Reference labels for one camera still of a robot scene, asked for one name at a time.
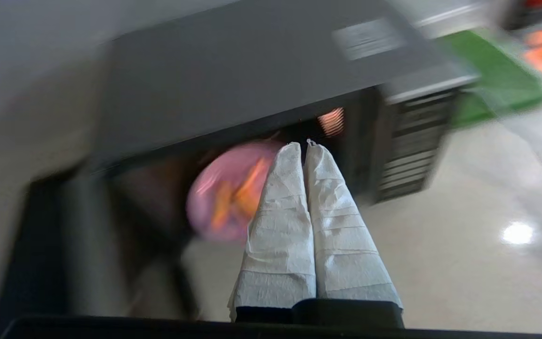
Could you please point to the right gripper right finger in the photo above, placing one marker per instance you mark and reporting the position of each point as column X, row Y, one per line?
column 341, row 245

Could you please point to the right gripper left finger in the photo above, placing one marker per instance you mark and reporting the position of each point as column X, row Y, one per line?
column 280, row 235

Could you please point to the purple plate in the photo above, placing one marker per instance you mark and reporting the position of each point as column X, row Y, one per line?
column 233, row 165

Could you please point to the silver black microwave oven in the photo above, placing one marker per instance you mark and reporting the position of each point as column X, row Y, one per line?
column 228, row 70

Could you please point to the white sticker label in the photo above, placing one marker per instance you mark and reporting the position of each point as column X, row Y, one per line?
column 367, row 38

